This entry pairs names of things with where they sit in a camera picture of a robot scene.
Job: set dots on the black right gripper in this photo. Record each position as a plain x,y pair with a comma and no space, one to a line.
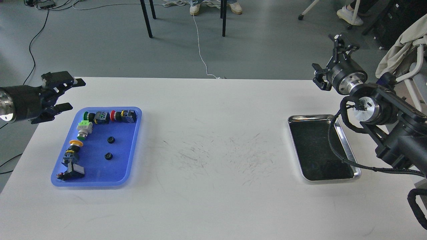
341,73

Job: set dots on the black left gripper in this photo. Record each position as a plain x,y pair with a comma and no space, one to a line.
27,103

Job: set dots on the black gear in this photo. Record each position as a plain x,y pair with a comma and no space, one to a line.
108,156
111,139

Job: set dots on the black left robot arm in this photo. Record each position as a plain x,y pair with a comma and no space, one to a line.
37,104

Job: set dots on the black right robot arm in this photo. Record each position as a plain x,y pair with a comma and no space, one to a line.
398,129

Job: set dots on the silver metal tray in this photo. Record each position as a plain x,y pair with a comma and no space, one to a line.
315,143

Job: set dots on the blue plastic tray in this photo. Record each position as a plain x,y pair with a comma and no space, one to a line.
97,170

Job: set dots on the white green push button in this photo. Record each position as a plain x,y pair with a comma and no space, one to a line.
84,128

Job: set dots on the beige cloth on chair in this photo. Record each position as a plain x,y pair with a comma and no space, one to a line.
402,47

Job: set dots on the white shoe right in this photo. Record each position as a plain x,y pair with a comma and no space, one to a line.
235,8

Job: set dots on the white shoe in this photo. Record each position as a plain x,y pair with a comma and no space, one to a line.
194,9
235,8

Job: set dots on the black chair leg left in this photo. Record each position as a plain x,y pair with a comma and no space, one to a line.
145,15

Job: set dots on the black chair leg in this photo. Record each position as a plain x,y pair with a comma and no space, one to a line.
145,15
223,7

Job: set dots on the black chair leg right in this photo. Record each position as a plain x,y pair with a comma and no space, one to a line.
223,7

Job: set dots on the white shoe left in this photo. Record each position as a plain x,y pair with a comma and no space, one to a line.
194,9

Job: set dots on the yellow push button switch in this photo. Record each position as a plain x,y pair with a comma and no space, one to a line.
71,154

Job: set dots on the green push button switch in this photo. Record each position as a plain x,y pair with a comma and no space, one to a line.
100,117

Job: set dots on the black switch with red tip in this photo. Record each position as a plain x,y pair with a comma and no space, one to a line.
73,171

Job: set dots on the white chair frame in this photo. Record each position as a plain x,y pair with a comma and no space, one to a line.
411,78

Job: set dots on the red push button switch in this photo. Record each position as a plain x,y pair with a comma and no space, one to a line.
123,116

